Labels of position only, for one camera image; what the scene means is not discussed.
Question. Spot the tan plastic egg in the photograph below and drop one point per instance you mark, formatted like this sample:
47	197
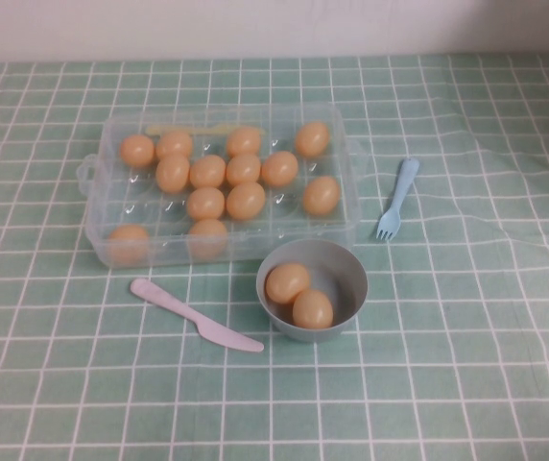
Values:
279	168
206	203
243	169
128	244
244	141
136	150
207	171
312	138
286	282
321	194
207	237
173	173
312	308
174	144
245	200

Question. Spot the clear plastic egg box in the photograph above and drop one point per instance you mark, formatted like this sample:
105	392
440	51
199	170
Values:
111	204

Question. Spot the grey-blue plastic bowl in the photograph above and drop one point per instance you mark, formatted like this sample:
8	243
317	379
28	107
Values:
346	288

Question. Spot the pink plastic knife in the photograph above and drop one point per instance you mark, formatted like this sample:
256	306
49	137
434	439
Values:
193	314

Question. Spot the light blue plastic fork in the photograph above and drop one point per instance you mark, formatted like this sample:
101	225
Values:
394	206

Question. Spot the yellow plastic utensil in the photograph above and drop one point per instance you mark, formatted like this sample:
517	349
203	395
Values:
183	129

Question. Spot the green checked tablecloth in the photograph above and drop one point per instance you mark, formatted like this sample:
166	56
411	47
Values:
447	336

